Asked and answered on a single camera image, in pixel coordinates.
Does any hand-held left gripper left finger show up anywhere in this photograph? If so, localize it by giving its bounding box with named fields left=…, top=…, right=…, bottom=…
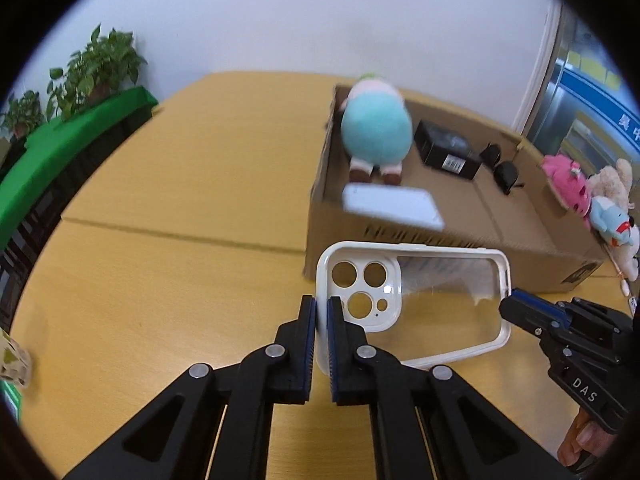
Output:
left=65, top=295, right=318, bottom=480

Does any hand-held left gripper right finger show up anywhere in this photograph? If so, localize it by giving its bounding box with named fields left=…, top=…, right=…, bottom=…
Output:
left=327, top=296, right=567, bottom=480

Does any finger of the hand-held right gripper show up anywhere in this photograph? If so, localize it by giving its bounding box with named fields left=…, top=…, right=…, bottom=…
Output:
left=498, top=296, right=568, bottom=347
left=511, top=287, right=628, bottom=335

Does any white clear phone case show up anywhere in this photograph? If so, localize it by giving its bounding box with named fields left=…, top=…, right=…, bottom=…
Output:
left=315, top=241, right=512, bottom=377

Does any cardboard box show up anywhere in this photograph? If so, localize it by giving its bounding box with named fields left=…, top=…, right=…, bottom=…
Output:
left=302, top=85, right=621, bottom=295

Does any green-haired pink teal plush toy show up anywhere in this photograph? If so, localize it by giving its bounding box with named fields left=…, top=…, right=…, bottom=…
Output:
left=340, top=72, right=415, bottom=184

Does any person's right hand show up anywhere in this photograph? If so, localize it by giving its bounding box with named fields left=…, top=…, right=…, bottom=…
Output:
left=556, top=407, right=618, bottom=471

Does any cream plush toy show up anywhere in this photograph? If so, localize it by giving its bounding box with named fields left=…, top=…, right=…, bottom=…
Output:
left=610, top=220, right=640, bottom=282

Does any blue elephant plush toy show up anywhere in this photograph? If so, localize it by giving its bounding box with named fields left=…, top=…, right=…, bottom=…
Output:
left=590, top=195, right=634, bottom=247

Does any beige bear plush toy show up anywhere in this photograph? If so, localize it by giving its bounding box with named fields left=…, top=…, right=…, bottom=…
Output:
left=587, top=158, right=634, bottom=211

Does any wooden desk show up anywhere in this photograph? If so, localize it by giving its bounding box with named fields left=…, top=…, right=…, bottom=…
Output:
left=10, top=71, right=640, bottom=480

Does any black box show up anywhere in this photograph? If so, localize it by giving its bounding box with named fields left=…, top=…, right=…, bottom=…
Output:
left=415, top=120, right=483, bottom=181

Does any small white patterned box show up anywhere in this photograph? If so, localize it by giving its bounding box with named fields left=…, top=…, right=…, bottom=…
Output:
left=0, top=332, right=33, bottom=389

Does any green cloth shelf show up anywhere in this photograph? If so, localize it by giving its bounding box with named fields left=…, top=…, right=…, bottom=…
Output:
left=0, top=86, right=161, bottom=223

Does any large potted plant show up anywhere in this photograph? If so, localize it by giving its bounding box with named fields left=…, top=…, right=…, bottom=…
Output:
left=47, top=24, right=149, bottom=121

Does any small potted plant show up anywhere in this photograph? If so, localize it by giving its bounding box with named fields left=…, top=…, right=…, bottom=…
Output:
left=0, top=91, right=47, bottom=141

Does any glass door white frame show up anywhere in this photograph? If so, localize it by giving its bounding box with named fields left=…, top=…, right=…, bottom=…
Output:
left=512, top=0, right=640, bottom=161

